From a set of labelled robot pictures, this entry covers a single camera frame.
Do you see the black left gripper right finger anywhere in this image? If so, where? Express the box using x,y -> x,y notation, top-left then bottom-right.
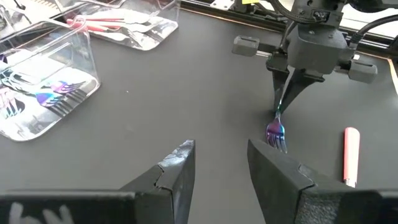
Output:
247,138 -> 398,224

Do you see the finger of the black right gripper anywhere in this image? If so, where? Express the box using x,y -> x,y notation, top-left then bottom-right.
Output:
266,54 -> 292,111
278,69 -> 326,113

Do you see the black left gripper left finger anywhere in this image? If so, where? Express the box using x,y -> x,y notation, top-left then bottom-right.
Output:
0,139 -> 197,224

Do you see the clear plastic bin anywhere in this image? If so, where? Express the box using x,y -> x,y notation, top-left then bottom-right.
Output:
0,17 -> 101,142
60,0 -> 180,52

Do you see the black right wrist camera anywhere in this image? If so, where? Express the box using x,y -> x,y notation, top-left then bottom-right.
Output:
292,0 -> 346,28

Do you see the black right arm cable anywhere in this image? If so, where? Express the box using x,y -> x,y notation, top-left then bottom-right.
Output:
350,14 -> 398,44

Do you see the white metal bracket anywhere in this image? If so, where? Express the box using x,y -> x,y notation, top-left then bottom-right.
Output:
210,0 -> 236,10

